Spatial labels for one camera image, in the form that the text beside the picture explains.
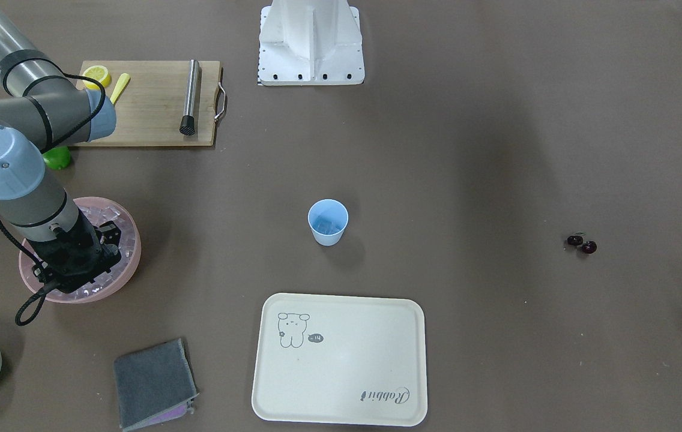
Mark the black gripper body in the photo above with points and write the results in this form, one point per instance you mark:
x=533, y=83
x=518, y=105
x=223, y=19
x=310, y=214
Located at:
x=108, y=232

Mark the light blue plastic cup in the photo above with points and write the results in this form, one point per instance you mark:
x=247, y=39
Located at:
x=328, y=220

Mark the dark cherries pair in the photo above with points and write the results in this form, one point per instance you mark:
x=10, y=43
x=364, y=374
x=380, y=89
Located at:
x=578, y=242

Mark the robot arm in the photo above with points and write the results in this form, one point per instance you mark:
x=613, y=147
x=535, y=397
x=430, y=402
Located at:
x=44, y=110

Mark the pink bowl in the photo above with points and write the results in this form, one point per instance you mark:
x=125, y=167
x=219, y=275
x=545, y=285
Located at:
x=98, y=211

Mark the green lime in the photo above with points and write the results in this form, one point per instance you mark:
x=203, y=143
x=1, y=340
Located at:
x=58, y=158

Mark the grey folded cloth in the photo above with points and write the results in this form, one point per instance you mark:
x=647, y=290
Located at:
x=154, y=385

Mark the wooden cutting board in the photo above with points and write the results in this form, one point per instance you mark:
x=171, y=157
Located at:
x=149, y=110

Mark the steel muddler black tip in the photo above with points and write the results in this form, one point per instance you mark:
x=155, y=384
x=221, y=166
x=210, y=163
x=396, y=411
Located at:
x=188, y=120

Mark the yellow plastic knife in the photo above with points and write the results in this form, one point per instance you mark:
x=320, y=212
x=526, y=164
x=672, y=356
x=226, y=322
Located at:
x=121, y=84

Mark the cream rabbit tray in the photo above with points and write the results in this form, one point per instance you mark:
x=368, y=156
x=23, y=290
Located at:
x=341, y=360

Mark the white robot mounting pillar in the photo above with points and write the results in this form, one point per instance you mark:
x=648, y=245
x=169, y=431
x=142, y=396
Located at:
x=310, y=43

